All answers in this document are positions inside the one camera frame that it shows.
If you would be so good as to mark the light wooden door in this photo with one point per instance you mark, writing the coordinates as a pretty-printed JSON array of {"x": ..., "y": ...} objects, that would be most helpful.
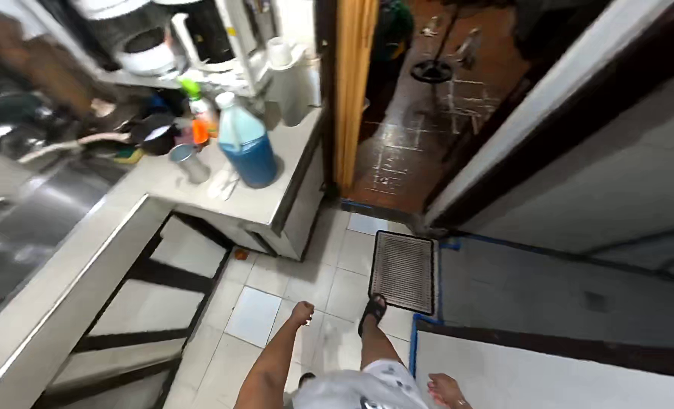
[{"x": 354, "y": 96}]

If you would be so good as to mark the person's right forearm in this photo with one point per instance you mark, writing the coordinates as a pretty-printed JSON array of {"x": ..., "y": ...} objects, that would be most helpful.
[{"x": 462, "y": 405}]

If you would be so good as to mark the dark brown door frame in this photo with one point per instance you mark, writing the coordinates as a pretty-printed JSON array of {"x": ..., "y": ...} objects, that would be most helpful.
[{"x": 547, "y": 122}]

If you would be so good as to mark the spray bottle with green nozzle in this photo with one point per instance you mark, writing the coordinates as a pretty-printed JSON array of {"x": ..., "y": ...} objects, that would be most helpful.
[{"x": 196, "y": 102}]

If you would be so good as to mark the stainless steel sink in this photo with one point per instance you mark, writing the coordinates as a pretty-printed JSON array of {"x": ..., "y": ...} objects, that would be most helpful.
[{"x": 58, "y": 204}]

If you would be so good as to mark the black round stand base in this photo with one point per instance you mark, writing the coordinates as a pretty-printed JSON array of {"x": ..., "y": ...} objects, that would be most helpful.
[{"x": 432, "y": 72}]

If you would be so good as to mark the white plastic cup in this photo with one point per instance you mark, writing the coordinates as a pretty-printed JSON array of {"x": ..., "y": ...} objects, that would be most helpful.
[{"x": 279, "y": 53}]

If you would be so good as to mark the person's left fingers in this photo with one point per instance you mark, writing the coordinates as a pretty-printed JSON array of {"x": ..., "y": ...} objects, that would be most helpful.
[{"x": 309, "y": 309}]

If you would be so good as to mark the person's left hand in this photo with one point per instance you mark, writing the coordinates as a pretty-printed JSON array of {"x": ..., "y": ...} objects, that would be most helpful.
[{"x": 301, "y": 313}]

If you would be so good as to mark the person's right hand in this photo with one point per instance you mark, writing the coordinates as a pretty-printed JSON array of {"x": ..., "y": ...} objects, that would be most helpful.
[{"x": 448, "y": 389}]

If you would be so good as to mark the grey metal cup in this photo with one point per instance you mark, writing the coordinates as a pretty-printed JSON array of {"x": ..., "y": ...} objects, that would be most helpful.
[{"x": 191, "y": 166}]

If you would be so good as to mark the yellow green sponge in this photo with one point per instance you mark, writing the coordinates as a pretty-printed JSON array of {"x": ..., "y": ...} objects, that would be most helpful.
[{"x": 129, "y": 157}]

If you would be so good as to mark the plastic jug with blue liquid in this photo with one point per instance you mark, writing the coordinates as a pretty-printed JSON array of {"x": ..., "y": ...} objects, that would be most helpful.
[{"x": 253, "y": 161}]

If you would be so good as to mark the person's legs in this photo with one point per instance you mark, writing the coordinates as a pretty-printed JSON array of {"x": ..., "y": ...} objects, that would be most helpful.
[{"x": 378, "y": 343}]

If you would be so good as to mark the small orange-brown scrap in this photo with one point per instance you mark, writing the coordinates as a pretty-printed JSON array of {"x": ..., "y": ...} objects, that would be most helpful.
[{"x": 240, "y": 254}]

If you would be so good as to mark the black pot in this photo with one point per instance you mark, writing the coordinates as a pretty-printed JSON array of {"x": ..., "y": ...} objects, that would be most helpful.
[{"x": 154, "y": 136}]

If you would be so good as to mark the white kitchen counter with cabinets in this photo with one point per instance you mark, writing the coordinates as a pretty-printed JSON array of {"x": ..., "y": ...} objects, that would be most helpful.
[{"x": 237, "y": 205}]

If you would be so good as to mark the white shelf rack with appliances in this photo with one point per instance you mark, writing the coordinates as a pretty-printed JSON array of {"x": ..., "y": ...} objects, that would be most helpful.
[{"x": 149, "y": 54}]

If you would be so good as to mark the person's right fingers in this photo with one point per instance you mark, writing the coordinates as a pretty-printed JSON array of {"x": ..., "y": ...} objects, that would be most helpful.
[{"x": 435, "y": 386}]

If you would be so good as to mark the person's left forearm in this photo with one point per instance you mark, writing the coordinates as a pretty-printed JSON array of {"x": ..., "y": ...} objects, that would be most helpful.
[{"x": 270, "y": 365}]

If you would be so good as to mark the brown ribbed doormat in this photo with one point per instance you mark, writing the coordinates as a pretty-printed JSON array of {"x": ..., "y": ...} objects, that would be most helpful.
[{"x": 403, "y": 271}]

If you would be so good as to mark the person's body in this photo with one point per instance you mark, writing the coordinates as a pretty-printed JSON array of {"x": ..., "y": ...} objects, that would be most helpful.
[{"x": 342, "y": 391}]

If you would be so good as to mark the orange bottle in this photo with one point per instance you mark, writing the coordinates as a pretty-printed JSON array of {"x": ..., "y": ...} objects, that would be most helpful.
[{"x": 200, "y": 131}]

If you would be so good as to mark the white cloth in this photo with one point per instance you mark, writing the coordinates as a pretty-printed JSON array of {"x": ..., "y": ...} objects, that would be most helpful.
[{"x": 221, "y": 183}]

